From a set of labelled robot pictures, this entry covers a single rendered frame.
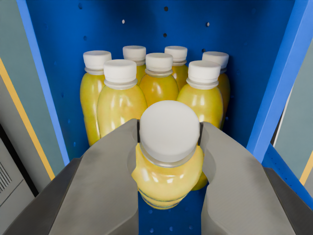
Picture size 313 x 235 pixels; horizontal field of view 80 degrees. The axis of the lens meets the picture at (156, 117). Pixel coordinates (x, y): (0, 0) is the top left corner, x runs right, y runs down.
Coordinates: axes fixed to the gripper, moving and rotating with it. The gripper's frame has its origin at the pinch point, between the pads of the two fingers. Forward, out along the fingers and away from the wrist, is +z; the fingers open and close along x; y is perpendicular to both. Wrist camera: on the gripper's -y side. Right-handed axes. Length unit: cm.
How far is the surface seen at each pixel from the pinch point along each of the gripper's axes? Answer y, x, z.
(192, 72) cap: 0.0, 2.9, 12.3
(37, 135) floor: 94, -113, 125
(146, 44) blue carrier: -0.8, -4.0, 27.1
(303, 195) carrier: 66, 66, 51
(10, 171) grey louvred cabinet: 123, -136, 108
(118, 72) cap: -0.3, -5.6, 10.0
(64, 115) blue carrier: 6.6, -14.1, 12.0
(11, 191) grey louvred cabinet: 139, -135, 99
